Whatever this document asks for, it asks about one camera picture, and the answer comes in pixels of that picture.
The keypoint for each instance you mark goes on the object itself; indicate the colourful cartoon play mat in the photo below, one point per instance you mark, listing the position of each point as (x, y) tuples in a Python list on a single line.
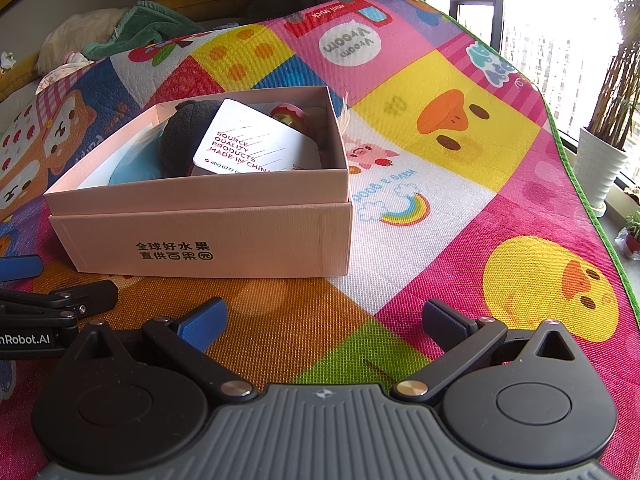
[(450, 260)]

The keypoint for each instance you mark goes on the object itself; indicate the tall potted plant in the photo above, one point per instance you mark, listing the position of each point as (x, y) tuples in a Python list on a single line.
[(615, 85)]

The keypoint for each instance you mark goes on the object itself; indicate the small red plant pot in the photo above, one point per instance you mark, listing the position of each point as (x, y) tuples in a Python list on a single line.
[(632, 240)]

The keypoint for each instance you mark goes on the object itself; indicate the white plant pot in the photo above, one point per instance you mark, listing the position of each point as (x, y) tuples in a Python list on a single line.
[(600, 170)]

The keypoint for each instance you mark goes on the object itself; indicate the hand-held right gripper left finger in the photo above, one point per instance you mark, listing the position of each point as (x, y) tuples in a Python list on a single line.
[(202, 325)]

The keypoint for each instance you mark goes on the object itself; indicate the white notepad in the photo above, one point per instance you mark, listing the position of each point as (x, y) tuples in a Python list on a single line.
[(240, 135)]

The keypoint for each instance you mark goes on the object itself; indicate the pink cardboard box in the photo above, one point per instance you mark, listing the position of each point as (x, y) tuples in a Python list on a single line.
[(200, 230)]

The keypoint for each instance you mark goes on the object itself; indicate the yellow cushion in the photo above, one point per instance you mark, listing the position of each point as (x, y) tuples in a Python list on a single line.
[(205, 2)]

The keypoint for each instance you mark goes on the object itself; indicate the pink and white cloth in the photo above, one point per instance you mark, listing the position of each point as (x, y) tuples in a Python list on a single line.
[(62, 72)]

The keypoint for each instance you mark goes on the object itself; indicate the blue tissue packet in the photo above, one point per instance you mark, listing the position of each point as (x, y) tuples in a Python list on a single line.
[(130, 172)]

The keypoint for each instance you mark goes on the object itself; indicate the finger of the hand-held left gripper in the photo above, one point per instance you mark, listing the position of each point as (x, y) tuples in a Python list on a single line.
[(85, 297), (20, 267)]

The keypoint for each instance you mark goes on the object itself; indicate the black plush toy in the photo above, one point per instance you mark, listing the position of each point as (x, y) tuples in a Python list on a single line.
[(182, 140)]

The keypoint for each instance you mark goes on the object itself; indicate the green towel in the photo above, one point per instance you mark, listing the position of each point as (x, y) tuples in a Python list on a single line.
[(145, 27)]

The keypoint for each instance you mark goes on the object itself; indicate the long yellow plush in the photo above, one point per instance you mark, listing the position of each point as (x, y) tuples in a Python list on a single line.
[(17, 85)]

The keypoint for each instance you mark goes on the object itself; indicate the beige pillow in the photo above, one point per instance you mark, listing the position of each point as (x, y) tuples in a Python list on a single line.
[(75, 37)]

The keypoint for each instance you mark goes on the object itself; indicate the white fluffy tassel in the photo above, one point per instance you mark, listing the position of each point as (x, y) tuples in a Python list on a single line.
[(345, 115)]

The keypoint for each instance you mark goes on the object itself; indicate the small white plush toy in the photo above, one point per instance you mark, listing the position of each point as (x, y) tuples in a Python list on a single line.
[(7, 59)]

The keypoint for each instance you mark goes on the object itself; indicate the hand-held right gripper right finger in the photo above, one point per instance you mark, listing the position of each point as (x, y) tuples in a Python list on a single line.
[(442, 322)]

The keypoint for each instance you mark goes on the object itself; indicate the red gold round toy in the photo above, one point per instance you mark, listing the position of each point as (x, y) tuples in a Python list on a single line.
[(290, 115)]

